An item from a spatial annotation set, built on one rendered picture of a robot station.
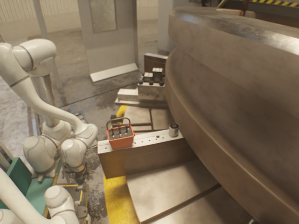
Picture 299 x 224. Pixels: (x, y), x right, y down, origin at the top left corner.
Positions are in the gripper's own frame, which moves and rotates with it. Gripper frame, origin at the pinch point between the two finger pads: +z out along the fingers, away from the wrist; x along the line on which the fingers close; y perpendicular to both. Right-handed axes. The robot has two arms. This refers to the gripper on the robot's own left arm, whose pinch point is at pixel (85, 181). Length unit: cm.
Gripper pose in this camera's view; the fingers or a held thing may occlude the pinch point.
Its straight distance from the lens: 124.9
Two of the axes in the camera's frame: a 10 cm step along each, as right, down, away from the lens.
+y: 9.9, -0.7, 1.0
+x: -1.2, -5.9, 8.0
